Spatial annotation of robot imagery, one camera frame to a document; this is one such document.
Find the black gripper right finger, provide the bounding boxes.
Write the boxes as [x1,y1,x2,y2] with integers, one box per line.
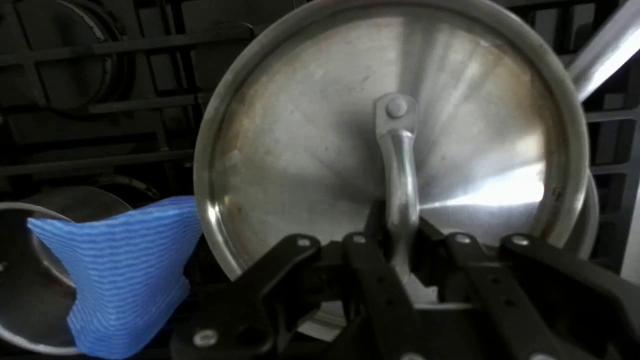
[417,220,640,360]

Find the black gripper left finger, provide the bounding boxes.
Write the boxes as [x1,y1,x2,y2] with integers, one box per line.
[169,234,342,360]

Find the steel pot lid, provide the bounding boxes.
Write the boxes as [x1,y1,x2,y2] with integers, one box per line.
[194,0,588,276]

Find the blue cloth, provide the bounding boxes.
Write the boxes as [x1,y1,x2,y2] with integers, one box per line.
[28,196,202,360]

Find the small steel saucepan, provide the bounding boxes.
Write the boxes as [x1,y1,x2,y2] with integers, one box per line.
[0,187,135,357]

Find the steel pot with handle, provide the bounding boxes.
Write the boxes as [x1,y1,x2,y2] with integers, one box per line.
[568,0,640,271]

